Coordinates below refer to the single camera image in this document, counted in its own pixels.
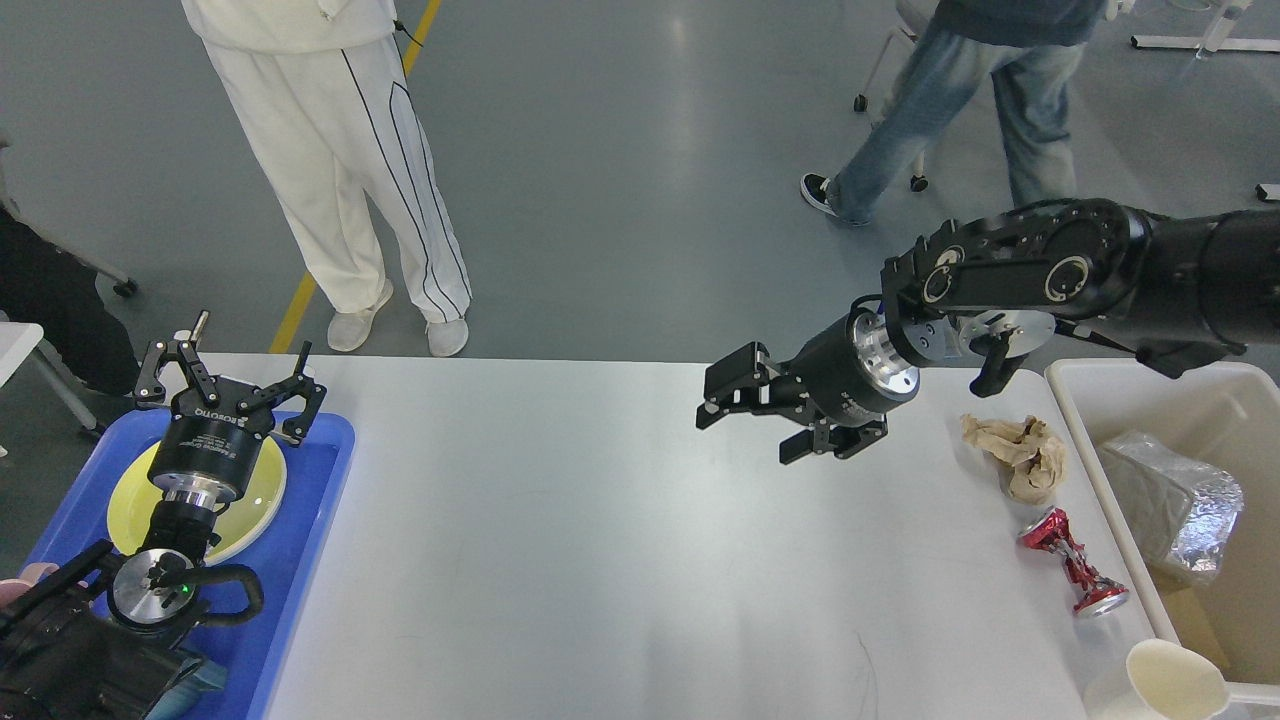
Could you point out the person in black trousers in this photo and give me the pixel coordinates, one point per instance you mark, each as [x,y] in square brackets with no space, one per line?
[44,285]

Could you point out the aluminium foil tray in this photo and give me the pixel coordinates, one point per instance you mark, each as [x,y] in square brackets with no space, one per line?
[1181,511]

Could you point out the white paper cup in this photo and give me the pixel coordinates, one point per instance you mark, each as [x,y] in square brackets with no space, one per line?
[1158,680]

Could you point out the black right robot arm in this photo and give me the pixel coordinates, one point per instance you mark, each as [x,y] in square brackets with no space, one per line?
[1176,294]

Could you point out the white plastic bin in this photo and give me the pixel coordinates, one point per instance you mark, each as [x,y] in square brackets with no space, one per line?
[1225,414]

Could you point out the brown paper ball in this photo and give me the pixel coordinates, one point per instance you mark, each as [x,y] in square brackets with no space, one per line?
[1031,457]

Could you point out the person in blue jeans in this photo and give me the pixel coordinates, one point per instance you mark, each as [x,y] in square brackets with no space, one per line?
[1029,50]

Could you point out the grey chair leg with caster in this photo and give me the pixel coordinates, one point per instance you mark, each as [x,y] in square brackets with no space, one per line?
[122,283]

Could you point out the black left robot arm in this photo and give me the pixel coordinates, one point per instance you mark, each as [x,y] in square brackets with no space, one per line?
[101,637]

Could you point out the white table base frame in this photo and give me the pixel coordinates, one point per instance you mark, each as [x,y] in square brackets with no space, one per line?
[1216,37]

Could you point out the white grey office chair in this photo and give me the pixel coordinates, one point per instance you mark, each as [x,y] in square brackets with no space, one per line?
[875,97]

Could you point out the yellow plastic plate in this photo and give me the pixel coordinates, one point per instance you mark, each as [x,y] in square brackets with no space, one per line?
[134,497]

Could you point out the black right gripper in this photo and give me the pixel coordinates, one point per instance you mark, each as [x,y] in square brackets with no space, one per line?
[850,371]

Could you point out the crushed red soda can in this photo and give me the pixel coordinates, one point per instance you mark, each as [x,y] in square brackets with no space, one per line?
[1097,594]

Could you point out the white side table corner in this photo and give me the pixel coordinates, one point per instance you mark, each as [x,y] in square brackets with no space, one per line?
[23,341]

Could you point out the person in white tracksuit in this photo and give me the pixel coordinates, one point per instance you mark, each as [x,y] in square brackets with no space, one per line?
[319,90]

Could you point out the pink ribbed HOME mug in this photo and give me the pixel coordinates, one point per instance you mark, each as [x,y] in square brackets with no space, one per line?
[32,574]

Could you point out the brown paper bag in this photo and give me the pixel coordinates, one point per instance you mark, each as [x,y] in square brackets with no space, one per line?
[1188,618]

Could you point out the teal green mug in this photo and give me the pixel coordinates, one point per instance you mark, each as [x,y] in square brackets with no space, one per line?
[200,676]

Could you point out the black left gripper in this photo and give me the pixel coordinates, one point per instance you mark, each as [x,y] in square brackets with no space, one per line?
[210,445]

